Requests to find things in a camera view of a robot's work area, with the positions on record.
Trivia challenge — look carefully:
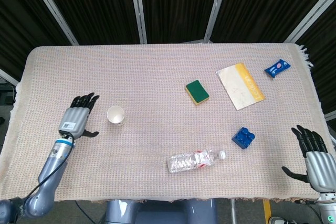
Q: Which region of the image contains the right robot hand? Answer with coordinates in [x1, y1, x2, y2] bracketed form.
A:
[281, 125, 336, 193]

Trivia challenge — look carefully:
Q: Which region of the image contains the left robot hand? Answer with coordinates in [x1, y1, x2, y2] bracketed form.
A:
[57, 92, 100, 140]

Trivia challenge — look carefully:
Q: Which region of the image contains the white paper cup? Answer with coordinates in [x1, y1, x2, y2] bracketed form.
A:
[107, 105, 125, 126]

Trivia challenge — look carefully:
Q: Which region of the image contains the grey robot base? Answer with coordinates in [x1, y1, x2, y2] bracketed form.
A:
[104, 198, 218, 224]

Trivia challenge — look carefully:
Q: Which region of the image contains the yellow floor tape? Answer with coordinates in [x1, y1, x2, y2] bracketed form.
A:
[262, 199, 271, 224]

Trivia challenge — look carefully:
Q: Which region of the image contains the blue toy building block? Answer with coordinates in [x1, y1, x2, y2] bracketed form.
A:
[231, 127, 256, 151]

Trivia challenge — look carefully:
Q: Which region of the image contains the beige woven tablecloth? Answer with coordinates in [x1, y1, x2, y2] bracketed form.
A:
[0, 42, 336, 204]

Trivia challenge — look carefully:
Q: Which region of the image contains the blue snack packet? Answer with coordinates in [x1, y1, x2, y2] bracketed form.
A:
[264, 59, 292, 79]

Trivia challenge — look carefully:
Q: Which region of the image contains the yellow and white booklet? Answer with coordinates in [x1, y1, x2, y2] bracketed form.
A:
[215, 62, 266, 111]

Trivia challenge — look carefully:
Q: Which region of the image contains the clear plastic water bottle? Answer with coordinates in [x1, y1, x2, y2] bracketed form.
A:
[167, 149, 227, 174]

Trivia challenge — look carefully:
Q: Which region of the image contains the green and yellow sponge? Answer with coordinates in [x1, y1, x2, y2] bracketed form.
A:
[184, 79, 211, 106]

